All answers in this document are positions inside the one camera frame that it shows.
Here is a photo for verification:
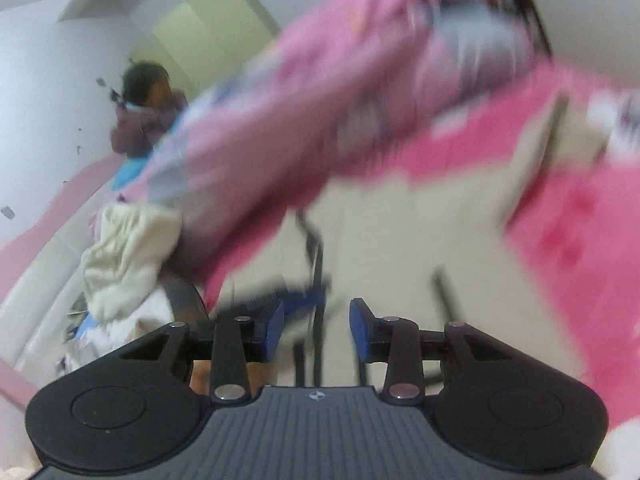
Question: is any pink floral duvet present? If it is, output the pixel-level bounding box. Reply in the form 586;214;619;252
121;0;552;282

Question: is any beige zip hoodie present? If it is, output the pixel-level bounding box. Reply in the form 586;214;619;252
205;95;617;392

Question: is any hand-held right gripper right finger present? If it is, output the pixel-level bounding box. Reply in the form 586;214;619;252
349;298;526;405

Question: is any turquoise cloth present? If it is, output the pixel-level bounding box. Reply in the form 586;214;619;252
110;156;152;192

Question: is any white garment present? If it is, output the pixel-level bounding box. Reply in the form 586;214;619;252
64;289;177;377

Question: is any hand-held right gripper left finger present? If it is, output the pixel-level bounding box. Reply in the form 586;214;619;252
117;301;286;405

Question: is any cream knit sweater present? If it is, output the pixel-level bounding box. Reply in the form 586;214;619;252
80;204;183;324

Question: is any pale yellow wardrobe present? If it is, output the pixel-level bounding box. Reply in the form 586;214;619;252
151;0;282;107

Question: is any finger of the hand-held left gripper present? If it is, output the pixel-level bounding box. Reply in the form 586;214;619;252
240;281;332;322

